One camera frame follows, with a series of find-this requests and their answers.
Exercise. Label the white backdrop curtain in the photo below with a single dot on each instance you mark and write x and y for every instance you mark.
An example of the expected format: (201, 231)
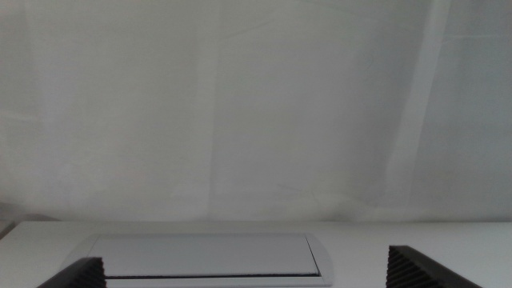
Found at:
(240, 100)

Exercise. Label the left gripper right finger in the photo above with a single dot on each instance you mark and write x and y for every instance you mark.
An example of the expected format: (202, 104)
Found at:
(416, 272)

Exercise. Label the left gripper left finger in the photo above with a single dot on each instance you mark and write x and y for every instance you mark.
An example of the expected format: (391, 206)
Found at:
(86, 276)

